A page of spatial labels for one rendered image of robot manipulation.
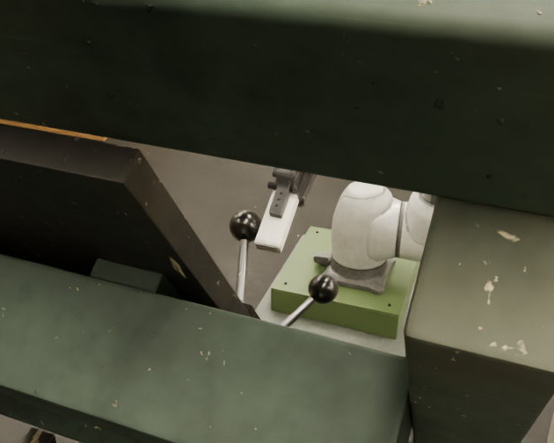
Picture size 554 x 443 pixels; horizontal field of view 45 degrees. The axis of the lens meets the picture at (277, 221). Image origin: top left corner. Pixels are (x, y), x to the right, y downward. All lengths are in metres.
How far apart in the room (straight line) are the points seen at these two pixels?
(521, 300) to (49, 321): 0.28
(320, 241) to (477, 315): 1.80
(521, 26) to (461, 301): 0.11
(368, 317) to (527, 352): 1.56
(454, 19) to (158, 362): 0.27
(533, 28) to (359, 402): 0.23
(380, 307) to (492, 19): 1.62
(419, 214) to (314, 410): 1.38
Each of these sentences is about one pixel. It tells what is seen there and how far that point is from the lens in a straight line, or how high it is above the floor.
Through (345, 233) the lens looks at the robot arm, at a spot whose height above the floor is 1.00.
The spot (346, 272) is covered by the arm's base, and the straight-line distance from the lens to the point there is 1.85.
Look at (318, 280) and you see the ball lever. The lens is 0.83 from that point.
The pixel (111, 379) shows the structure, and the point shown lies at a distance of 0.41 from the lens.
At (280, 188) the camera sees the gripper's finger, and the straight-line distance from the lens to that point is 0.76.
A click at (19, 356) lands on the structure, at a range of 0.44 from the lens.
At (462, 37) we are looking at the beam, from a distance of 0.20.
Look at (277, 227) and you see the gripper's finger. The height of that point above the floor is 1.55.
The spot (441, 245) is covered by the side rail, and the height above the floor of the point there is 1.80.
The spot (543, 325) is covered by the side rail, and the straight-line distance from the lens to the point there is 0.26.
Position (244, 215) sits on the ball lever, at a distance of 0.75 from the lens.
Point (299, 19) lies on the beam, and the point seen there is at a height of 1.89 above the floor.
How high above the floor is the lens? 1.95
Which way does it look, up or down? 32 degrees down
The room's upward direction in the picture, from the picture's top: straight up
